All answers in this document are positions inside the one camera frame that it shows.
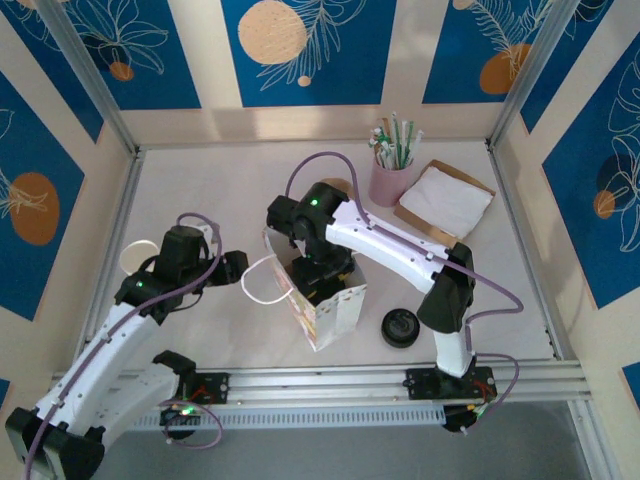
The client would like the white paper bag with handles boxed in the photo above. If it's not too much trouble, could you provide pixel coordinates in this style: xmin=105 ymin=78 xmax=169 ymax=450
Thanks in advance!
xmin=240 ymin=225 xmax=369 ymax=354

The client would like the pink straw holder cup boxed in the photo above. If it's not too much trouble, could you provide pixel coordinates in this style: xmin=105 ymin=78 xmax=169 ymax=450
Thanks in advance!
xmin=368 ymin=160 xmax=415 ymax=207

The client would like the white wrapped straw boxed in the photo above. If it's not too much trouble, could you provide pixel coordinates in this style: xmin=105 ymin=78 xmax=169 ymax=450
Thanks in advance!
xmin=367 ymin=138 xmax=391 ymax=169
xmin=407 ymin=128 xmax=426 ymax=165
xmin=370 ymin=127 xmax=396 ymax=166

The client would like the cardboard napkin tray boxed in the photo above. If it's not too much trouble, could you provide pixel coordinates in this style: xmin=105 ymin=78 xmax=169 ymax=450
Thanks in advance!
xmin=393 ymin=158 xmax=498 ymax=241

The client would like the brown paper straw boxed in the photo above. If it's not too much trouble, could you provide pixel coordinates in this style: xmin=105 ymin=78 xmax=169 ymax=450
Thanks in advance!
xmin=379 ymin=116 xmax=396 ymax=154

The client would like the green striped paper straw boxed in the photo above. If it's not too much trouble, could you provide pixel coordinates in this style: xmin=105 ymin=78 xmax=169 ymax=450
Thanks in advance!
xmin=401 ymin=119 xmax=415 ymax=169
xmin=391 ymin=110 xmax=404 ymax=169

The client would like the white napkin stack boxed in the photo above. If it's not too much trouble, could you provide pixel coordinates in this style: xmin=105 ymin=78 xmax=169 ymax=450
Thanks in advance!
xmin=399 ymin=163 xmax=494 ymax=237

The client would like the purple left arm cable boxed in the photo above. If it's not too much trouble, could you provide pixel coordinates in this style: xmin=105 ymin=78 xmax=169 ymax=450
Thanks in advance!
xmin=23 ymin=213 xmax=225 ymax=480

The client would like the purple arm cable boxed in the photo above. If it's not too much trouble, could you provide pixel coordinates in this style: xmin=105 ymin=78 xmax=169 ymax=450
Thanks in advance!
xmin=285 ymin=151 xmax=525 ymax=431
xmin=23 ymin=213 xmax=225 ymax=480

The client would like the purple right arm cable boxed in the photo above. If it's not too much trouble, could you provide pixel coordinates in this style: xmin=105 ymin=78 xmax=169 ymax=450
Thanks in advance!
xmin=285 ymin=151 xmax=525 ymax=431

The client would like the aluminium side rail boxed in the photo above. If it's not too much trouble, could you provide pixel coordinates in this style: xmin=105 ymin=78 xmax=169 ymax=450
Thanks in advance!
xmin=79 ymin=148 xmax=147 ymax=371
xmin=485 ymin=142 xmax=566 ymax=361

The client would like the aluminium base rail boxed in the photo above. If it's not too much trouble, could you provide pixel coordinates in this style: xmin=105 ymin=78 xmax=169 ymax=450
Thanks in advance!
xmin=49 ymin=359 xmax=586 ymax=404

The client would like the grey slotted cable duct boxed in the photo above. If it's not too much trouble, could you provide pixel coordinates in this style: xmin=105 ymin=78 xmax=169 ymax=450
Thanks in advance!
xmin=134 ymin=403 xmax=447 ymax=432

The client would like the aluminium frame post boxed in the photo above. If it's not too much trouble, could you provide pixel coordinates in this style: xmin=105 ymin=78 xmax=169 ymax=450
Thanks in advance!
xmin=35 ymin=0 xmax=142 ymax=156
xmin=485 ymin=0 xmax=589 ymax=151

